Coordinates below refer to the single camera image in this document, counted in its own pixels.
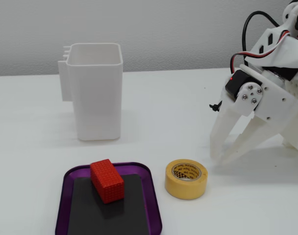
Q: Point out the white plastic container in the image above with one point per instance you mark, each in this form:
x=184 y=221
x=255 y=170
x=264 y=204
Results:
x=95 y=98

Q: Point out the yellow tape roll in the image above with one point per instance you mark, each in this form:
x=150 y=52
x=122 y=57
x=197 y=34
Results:
x=183 y=191

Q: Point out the black mat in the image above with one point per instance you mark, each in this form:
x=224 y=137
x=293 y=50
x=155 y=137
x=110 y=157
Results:
x=85 y=215

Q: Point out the white gripper with motor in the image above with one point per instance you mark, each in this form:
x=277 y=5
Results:
x=271 y=98

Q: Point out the purple tray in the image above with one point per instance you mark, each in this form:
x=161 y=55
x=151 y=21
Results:
x=65 y=195

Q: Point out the red textured block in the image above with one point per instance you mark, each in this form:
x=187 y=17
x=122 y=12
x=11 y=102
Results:
x=107 y=181

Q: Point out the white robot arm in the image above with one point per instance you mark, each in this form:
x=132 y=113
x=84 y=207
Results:
x=283 y=51

